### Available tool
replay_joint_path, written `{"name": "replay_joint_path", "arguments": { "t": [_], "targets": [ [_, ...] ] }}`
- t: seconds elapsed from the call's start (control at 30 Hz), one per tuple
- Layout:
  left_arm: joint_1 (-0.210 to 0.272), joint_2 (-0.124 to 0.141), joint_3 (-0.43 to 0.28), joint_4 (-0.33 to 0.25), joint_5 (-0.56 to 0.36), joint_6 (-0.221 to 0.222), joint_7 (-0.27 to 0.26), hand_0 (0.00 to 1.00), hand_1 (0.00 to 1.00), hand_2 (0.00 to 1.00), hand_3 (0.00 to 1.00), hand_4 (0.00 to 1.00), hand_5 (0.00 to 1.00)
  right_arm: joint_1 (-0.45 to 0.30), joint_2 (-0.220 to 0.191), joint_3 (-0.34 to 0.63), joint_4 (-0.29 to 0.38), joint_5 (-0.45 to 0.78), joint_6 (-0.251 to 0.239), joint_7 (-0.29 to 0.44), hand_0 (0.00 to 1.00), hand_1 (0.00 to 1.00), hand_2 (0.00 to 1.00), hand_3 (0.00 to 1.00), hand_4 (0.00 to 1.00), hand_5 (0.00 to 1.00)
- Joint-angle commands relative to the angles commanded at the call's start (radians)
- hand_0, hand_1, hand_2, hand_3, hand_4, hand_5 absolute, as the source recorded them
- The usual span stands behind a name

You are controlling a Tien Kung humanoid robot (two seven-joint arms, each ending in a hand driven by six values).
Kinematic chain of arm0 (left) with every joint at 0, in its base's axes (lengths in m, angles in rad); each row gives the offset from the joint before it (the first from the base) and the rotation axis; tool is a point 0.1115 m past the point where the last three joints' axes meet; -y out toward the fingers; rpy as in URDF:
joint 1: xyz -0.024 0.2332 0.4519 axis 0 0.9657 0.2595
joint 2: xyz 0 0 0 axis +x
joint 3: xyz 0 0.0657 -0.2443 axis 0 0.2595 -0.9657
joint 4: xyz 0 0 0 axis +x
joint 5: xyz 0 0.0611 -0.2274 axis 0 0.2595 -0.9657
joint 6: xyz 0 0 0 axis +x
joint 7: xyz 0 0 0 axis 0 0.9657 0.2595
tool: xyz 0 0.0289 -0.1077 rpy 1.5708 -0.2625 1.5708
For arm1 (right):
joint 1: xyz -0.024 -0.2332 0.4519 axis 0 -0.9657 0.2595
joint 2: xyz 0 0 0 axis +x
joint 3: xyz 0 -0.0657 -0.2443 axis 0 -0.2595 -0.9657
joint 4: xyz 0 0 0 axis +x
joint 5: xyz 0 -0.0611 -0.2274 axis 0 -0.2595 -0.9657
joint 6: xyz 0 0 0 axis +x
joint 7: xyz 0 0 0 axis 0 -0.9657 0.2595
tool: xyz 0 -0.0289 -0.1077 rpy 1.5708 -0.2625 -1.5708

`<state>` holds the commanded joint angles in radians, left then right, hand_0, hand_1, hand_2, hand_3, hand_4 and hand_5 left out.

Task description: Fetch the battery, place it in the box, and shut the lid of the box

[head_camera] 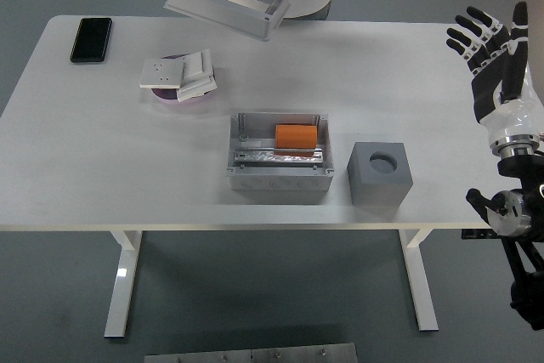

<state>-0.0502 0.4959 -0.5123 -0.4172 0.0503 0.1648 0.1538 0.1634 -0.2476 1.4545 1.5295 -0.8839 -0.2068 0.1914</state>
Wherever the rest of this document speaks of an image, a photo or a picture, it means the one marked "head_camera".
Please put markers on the grey cube holder with hole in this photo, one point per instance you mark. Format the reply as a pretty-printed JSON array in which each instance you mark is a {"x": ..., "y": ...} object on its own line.
[{"x": 378, "y": 188}]

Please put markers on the purple bowl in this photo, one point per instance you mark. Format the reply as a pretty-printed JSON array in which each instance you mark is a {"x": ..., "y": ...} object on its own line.
[{"x": 170, "y": 97}]

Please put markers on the black smartphone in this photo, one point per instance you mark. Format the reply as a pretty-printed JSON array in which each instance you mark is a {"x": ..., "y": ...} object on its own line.
[{"x": 91, "y": 40}]

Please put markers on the grey junction box base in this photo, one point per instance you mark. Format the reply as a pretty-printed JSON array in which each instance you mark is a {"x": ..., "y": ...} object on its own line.
[{"x": 276, "y": 186}]

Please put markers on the orange cylindrical battery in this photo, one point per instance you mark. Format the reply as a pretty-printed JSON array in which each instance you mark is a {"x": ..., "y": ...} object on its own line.
[{"x": 295, "y": 137}]

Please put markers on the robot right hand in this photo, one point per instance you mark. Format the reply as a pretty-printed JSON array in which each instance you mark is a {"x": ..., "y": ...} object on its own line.
[{"x": 489, "y": 91}]

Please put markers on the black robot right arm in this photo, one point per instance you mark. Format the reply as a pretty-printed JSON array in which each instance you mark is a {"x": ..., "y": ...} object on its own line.
[{"x": 522, "y": 172}]

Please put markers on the grey box cover frame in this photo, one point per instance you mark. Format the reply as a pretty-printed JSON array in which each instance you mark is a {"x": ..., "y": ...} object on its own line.
[{"x": 221, "y": 12}]

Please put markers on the grey metal plate with screws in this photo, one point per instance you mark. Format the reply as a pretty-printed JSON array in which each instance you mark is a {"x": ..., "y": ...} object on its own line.
[{"x": 251, "y": 355}]

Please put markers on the white wall socket plate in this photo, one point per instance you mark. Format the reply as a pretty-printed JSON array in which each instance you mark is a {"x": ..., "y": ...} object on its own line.
[{"x": 161, "y": 74}]

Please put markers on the black perforated strip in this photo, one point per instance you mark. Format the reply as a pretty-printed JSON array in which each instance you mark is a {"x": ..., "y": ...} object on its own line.
[{"x": 476, "y": 234}]

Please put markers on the white wall switch plate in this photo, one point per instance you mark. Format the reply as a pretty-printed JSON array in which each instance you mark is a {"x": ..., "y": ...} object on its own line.
[
  {"x": 197, "y": 63},
  {"x": 195, "y": 89}
]

